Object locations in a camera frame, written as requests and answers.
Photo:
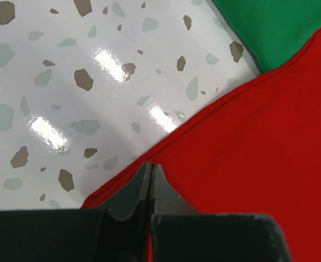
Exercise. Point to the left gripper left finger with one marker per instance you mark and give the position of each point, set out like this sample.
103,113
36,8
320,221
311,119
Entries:
116,230

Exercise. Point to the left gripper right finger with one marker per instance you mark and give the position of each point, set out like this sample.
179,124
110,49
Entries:
180,233

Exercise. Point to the red t shirt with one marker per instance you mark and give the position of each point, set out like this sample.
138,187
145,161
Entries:
255,150

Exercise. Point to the folded green t shirt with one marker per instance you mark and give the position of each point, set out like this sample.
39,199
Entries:
272,31

